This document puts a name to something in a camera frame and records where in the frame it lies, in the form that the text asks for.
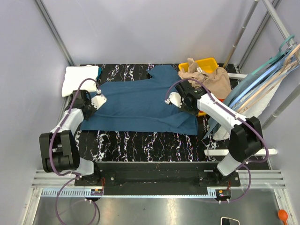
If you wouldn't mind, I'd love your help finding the blue t-shirt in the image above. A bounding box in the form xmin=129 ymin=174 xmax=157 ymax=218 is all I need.
xmin=80 ymin=65 xmax=198 ymax=135

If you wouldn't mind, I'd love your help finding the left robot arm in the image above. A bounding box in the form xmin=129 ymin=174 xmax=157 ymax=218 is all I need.
xmin=39 ymin=90 xmax=101 ymax=186

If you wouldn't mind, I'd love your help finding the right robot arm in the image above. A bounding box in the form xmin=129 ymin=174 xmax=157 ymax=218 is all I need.
xmin=165 ymin=79 xmax=269 ymax=186

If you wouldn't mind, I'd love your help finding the folded white t-shirt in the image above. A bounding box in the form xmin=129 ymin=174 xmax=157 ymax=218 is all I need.
xmin=61 ymin=65 xmax=99 ymax=97

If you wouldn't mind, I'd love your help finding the beige t-shirt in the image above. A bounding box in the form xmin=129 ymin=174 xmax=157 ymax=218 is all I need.
xmin=178 ymin=58 xmax=232 ymax=100

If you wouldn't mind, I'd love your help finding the yellow plastic bin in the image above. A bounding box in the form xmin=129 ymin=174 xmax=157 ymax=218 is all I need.
xmin=178 ymin=57 xmax=218 ymax=117

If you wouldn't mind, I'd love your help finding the folded teal t-shirt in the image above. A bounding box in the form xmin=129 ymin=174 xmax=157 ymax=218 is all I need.
xmin=96 ymin=67 xmax=102 ymax=80

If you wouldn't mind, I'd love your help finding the hanging white towel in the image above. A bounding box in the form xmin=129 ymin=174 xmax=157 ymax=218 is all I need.
xmin=213 ymin=78 xmax=283 ymax=141

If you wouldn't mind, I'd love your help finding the light blue clothes hanger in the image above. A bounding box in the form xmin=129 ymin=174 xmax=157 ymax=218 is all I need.
xmin=229 ymin=61 xmax=283 ymax=108

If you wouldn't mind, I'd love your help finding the teal clothes hanger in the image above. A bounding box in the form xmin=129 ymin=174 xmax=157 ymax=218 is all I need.
xmin=247 ymin=34 xmax=295 ymax=78

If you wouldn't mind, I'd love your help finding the wooden clothes hanger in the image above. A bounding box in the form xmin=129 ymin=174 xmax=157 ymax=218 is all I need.
xmin=233 ymin=44 xmax=300 ymax=113

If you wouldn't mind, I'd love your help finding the smartphone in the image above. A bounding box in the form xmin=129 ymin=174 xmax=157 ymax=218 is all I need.
xmin=220 ymin=217 xmax=240 ymax=225

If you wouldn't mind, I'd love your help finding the orange spoon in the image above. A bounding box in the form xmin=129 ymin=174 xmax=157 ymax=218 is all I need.
xmin=277 ymin=210 xmax=288 ymax=225

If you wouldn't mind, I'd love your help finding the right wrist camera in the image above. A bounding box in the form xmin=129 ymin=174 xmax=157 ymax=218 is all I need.
xmin=165 ymin=92 xmax=182 ymax=108

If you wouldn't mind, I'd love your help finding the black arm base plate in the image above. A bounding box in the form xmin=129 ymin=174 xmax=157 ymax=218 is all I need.
xmin=75 ymin=162 xmax=241 ymax=198

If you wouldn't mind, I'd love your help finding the aluminium frame rail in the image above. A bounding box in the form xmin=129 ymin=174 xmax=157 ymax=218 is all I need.
xmin=31 ymin=170 xmax=286 ymax=198

